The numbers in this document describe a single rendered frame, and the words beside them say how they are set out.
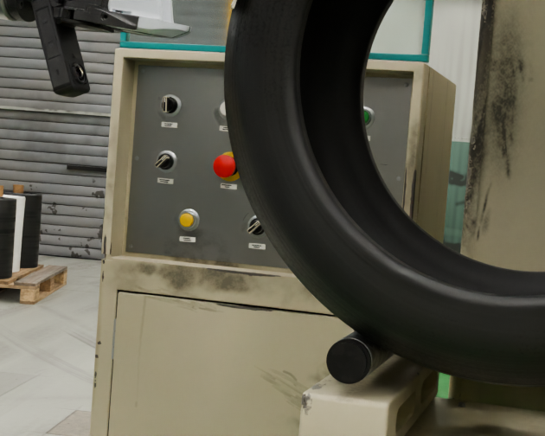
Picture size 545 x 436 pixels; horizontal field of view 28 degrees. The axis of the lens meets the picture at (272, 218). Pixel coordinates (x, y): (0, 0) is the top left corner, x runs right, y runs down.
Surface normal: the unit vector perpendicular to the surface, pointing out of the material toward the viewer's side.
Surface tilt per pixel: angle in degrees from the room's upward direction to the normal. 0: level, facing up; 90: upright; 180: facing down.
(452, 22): 90
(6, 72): 90
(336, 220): 97
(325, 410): 90
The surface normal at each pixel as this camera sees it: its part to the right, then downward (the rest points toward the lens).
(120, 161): 0.95, 0.09
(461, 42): -0.13, 0.04
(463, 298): -0.33, 0.21
